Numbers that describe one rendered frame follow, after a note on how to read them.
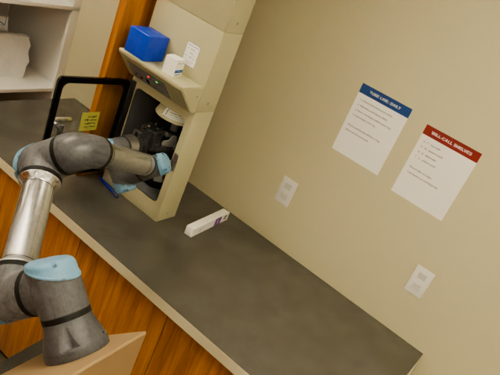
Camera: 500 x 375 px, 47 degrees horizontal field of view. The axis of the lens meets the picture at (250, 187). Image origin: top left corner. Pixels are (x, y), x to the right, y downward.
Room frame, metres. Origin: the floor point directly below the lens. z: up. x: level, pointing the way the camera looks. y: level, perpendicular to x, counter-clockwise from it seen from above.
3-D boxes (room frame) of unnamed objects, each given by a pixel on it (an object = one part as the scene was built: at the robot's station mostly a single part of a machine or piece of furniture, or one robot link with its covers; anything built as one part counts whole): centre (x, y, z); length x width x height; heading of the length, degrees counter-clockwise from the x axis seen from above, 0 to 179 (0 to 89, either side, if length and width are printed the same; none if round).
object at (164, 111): (2.07, 0.36, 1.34); 0.18 x 0.18 x 0.05
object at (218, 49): (2.10, 0.37, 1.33); 0.32 x 0.25 x 0.77; 64
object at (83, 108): (1.92, 0.65, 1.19); 0.30 x 0.01 x 0.40; 148
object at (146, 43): (1.98, 0.53, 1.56); 0.10 x 0.10 x 0.09; 64
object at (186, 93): (1.94, 0.45, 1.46); 0.32 x 0.11 x 0.10; 64
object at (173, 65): (1.92, 0.40, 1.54); 0.05 x 0.05 x 0.06; 72
